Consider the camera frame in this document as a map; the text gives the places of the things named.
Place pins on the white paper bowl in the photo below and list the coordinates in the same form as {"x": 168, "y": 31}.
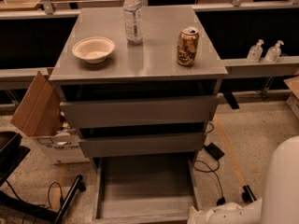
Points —
{"x": 93, "y": 49}

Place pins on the black power adapter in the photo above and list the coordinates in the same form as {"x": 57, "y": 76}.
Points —
{"x": 214, "y": 151}

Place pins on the clear plastic water bottle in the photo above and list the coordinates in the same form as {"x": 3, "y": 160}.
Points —
{"x": 133, "y": 21}

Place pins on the cardboard box at right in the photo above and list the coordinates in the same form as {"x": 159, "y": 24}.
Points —
{"x": 293, "y": 100}

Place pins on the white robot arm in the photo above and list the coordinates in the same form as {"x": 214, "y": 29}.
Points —
{"x": 280, "y": 201}

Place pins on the grey drawer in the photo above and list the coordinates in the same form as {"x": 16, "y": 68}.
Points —
{"x": 141, "y": 144}
{"x": 148, "y": 189}
{"x": 135, "y": 112}

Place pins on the grey bottom drawer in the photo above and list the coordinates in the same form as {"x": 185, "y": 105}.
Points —
{"x": 148, "y": 189}

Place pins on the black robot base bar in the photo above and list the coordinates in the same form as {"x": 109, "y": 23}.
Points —
{"x": 248, "y": 195}

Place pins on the black chair base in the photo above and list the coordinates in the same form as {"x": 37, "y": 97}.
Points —
{"x": 25, "y": 192}

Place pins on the left sanitizer pump bottle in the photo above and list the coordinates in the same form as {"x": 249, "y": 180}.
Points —
{"x": 255, "y": 52}

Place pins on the open cardboard box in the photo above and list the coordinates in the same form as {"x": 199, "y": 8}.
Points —
{"x": 40, "y": 118}

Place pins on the right sanitizer pump bottle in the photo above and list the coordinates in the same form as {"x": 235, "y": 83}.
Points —
{"x": 274, "y": 52}

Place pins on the gold soda can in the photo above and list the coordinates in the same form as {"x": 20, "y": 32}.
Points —
{"x": 187, "y": 46}

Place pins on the grey middle drawer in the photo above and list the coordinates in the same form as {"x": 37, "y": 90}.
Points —
{"x": 141, "y": 144}

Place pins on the grey top drawer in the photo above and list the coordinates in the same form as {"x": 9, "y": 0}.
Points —
{"x": 135, "y": 112}

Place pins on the grey drawer cabinet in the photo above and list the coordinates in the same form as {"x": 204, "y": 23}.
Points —
{"x": 146, "y": 71}

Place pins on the sanitizer pump bottle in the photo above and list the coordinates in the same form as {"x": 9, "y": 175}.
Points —
{"x": 274, "y": 52}
{"x": 255, "y": 52}

